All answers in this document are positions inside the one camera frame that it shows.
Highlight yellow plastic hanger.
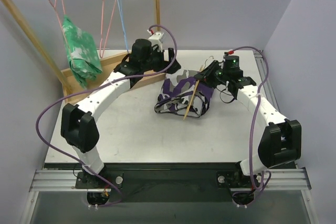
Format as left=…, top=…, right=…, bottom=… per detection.
left=183, top=56, right=214, bottom=121

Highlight purple camouflage trousers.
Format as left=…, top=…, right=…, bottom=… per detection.
left=154, top=68, right=214, bottom=118

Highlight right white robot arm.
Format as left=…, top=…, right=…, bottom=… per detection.
left=195, top=57, right=302, bottom=186

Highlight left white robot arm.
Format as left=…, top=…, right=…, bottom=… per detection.
left=60, top=39, right=181, bottom=188

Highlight green patterned garment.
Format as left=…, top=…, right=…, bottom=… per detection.
left=68, top=22, right=102, bottom=88

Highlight wooden clothes rack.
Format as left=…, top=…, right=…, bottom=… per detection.
left=0, top=0, right=171, bottom=104

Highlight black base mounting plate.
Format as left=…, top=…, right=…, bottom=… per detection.
left=75, top=163, right=260, bottom=207

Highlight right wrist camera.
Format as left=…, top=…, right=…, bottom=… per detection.
left=223, top=55, right=243, bottom=76

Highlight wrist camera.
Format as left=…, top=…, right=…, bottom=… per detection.
left=223, top=55, right=243, bottom=76
left=148, top=31, right=165, bottom=52

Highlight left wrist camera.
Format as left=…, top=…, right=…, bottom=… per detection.
left=148, top=31, right=165, bottom=52

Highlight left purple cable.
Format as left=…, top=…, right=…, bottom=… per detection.
left=36, top=24, right=178, bottom=207

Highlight blue wire hanger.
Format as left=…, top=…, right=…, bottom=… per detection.
left=117, top=0, right=129, bottom=53

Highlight right pink wire hanger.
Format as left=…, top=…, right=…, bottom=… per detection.
left=94, top=0, right=120, bottom=59

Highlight pink wire hanger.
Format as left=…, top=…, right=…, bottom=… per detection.
left=48, top=0, right=75, bottom=63
left=94, top=0, right=120, bottom=59

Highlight left pink wire hanger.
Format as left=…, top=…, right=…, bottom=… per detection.
left=48, top=0, right=75, bottom=63

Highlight aluminium frame rail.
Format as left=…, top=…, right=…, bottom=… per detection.
left=20, top=49, right=316, bottom=224

